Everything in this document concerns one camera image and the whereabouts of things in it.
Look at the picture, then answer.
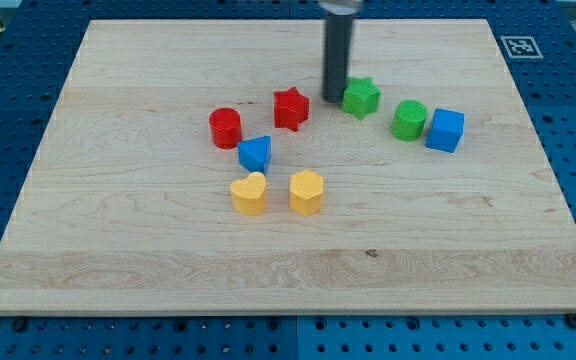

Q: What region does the red cylinder block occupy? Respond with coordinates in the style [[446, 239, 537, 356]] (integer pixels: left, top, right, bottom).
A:
[[209, 108, 242, 149]]

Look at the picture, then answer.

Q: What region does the green star block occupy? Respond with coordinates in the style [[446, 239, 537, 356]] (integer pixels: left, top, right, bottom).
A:
[[342, 77, 381, 120]]

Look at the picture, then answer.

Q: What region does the blue cube block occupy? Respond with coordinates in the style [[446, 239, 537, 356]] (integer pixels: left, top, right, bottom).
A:
[[426, 108, 466, 153]]

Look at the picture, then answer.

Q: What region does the light wooden board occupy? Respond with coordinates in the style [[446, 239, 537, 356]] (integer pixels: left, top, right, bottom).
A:
[[0, 19, 576, 316]]

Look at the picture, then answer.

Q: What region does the yellow heart block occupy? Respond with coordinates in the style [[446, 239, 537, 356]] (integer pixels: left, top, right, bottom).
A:
[[230, 172, 267, 216]]

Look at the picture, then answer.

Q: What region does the silver pusher mount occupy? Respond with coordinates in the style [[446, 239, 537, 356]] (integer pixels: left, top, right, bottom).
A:
[[318, 0, 363, 15]]

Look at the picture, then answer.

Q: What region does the red star block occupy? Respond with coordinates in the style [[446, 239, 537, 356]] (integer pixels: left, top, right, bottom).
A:
[[273, 87, 310, 132]]

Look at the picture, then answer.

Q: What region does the yellow hexagon block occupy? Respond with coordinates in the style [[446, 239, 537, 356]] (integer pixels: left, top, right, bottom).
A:
[[289, 169, 324, 216]]

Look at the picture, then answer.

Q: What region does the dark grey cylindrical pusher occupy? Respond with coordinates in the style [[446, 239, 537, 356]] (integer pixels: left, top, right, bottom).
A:
[[322, 12, 354, 103]]

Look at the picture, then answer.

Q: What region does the green cylinder block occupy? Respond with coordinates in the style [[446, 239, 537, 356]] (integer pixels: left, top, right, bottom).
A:
[[391, 100, 428, 141]]

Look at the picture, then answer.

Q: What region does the blue triangle block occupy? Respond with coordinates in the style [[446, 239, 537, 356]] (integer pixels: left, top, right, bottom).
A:
[[237, 136, 272, 174]]

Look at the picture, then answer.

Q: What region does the white fiducial marker tag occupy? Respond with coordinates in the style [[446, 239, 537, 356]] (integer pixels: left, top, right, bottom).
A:
[[500, 35, 543, 59]]

